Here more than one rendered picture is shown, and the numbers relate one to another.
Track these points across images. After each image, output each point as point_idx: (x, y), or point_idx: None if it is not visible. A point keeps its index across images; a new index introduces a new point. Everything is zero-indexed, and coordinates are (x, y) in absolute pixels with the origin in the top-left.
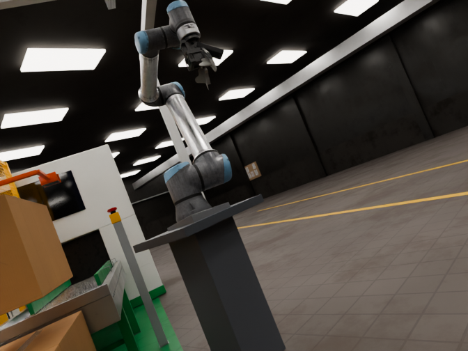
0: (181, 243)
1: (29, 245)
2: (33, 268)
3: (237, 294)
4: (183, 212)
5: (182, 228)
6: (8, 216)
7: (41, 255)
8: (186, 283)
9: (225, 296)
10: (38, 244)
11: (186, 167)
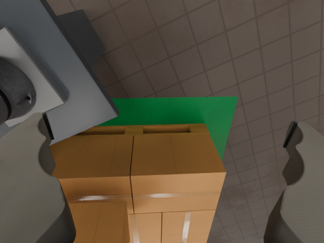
0: None
1: (108, 240)
2: (123, 221)
3: (81, 47)
4: (26, 110)
5: (116, 116)
6: None
7: (86, 231)
8: None
9: (88, 62)
10: (79, 241)
11: None
